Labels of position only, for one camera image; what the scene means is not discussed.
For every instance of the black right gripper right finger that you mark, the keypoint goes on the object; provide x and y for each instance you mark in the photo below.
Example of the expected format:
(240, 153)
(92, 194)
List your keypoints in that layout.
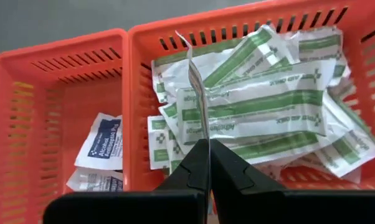
(234, 174)

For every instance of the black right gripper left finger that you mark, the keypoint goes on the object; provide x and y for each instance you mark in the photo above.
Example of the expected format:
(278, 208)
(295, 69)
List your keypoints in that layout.
(190, 174)

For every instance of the orange plastic basket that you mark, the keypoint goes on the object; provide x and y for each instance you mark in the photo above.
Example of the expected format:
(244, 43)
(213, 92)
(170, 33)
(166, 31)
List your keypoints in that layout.
(144, 99)
(63, 102)

